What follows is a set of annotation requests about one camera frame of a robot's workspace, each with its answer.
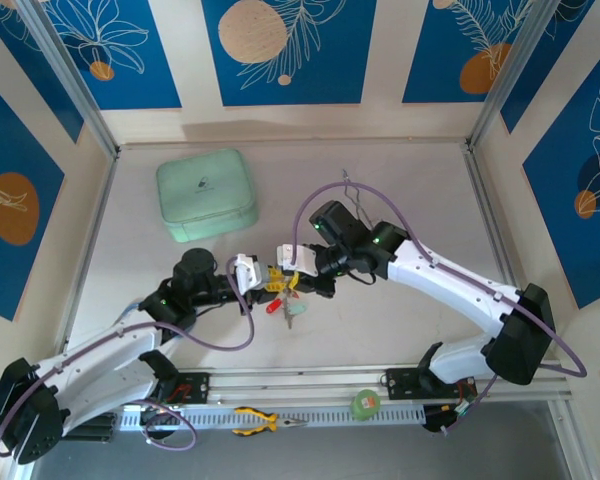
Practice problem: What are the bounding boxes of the key with teal tag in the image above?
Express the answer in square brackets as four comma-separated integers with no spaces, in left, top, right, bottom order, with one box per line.
[282,298,310,331]

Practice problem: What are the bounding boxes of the mint green zipper case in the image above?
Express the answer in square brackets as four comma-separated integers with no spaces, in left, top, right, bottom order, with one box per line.
[155,148,260,245]

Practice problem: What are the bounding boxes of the green tape roll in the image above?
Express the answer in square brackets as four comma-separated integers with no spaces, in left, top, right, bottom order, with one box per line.
[349,388,381,421]

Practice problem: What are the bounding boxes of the black profile blocks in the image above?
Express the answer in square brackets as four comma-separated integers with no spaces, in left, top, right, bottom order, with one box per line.
[67,417,117,444]

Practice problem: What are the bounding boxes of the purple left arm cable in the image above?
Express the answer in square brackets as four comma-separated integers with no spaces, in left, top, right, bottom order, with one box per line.
[0,257,255,457]

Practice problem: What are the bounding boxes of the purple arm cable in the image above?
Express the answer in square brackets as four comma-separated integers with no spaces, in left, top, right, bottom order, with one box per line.
[0,257,255,457]
[290,182,588,437]

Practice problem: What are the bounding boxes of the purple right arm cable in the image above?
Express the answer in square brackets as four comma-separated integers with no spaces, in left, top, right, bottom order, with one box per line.
[290,182,588,437]

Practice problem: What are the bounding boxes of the thin bent metal wire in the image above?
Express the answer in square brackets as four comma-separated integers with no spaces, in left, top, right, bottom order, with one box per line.
[340,168,376,224]

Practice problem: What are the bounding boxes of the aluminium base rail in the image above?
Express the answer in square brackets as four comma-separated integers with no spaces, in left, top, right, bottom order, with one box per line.
[22,363,576,407]

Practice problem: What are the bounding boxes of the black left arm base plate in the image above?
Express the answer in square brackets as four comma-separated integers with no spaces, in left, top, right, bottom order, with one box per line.
[144,368,212,407]

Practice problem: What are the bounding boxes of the aluminium table edge rail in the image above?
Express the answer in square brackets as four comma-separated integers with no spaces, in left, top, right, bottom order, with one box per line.
[54,149,121,354]
[462,144,540,360]

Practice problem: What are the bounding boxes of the yellow handled pliers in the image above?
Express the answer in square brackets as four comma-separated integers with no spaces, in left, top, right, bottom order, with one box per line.
[231,406,309,437]

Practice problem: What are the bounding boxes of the slotted grey cable duct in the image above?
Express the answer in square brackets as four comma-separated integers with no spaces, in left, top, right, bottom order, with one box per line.
[119,403,427,432]

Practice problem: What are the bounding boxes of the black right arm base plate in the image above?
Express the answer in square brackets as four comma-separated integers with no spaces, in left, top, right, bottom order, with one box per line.
[382,367,479,401]

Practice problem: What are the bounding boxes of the aluminium frame post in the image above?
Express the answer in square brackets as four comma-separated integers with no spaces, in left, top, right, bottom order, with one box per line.
[17,0,120,157]
[471,0,567,151]

